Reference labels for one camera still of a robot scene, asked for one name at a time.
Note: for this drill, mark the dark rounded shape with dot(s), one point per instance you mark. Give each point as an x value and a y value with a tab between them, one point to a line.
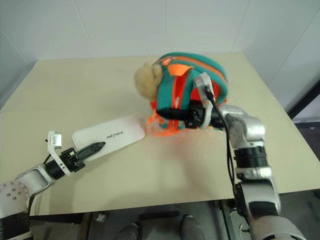
128	232
190	228

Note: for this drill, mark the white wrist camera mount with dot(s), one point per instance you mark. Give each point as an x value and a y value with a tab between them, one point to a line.
203	83
55	140

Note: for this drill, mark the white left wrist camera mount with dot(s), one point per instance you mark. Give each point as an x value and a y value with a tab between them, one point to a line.
55	140

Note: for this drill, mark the black metal frame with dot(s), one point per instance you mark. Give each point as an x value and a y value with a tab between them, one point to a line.
306	100

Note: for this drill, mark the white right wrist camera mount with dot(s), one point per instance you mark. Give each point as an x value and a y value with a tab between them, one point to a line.
203	83

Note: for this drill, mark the black table frame bar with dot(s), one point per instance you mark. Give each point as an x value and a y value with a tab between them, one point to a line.
57	218

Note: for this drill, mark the white box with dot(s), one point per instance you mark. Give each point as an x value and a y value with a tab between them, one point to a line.
117	136

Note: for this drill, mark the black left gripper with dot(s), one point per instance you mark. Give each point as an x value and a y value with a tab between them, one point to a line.
73	162

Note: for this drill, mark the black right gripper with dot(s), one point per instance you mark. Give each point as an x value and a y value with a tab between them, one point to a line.
196	113

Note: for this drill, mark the orange and teal backpack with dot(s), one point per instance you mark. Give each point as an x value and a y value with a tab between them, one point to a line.
197	75

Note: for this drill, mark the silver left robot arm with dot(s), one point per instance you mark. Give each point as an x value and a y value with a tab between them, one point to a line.
32	178

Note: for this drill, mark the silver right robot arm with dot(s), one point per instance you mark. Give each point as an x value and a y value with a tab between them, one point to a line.
252	128

